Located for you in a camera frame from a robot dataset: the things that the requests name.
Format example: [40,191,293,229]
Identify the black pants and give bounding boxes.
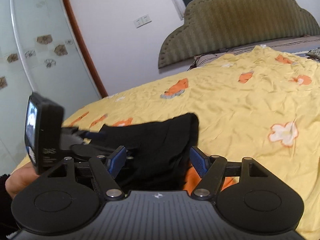
[91,113,199,193]

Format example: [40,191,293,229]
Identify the person left hand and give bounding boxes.
[5,162,39,198]

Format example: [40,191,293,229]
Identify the yellow carrot print bedsheet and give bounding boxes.
[12,45,320,239]

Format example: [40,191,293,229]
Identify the frosted glass wardrobe door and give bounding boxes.
[1,0,101,174]

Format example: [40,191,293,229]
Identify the floral patterned cloth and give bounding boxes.
[306,48,320,61]

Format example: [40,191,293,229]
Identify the olive padded headboard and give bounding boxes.
[158,0,319,69]

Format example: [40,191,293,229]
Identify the white wall socket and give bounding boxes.
[133,15,152,28]

